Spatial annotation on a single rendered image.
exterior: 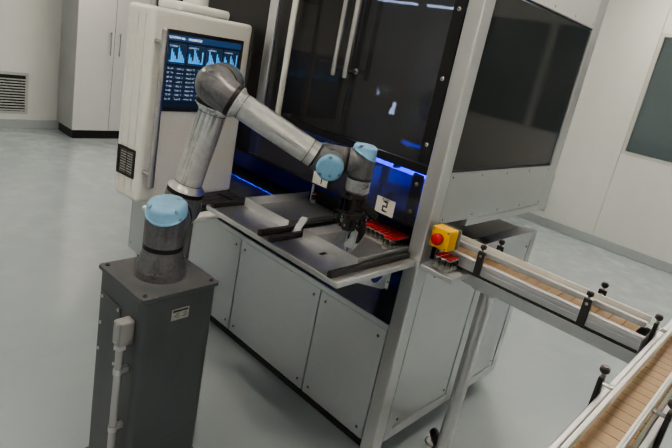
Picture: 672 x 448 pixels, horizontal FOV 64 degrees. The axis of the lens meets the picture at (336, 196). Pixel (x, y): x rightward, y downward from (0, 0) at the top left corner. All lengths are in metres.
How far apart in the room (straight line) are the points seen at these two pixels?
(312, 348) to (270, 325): 0.28
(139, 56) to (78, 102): 4.39
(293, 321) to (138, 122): 1.04
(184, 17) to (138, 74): 0.28
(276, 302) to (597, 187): 4.61
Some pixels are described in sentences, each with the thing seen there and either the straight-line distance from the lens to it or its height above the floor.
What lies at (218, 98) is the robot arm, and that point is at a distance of 1.49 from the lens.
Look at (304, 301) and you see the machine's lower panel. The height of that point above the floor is 0.48.
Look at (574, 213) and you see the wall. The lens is 6.52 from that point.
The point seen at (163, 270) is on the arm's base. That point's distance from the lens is 1.63.
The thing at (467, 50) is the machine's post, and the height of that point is 1.60.
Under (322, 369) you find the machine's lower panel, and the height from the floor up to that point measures 0.25.
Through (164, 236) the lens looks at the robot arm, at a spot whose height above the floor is 0.93.
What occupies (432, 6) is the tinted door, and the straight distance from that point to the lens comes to 1.89.
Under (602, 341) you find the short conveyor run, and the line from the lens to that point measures 1.79.
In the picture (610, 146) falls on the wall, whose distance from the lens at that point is 6.37.
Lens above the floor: 1.54
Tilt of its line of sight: 16 degrees down
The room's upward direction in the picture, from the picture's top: 11 degrees clockwise
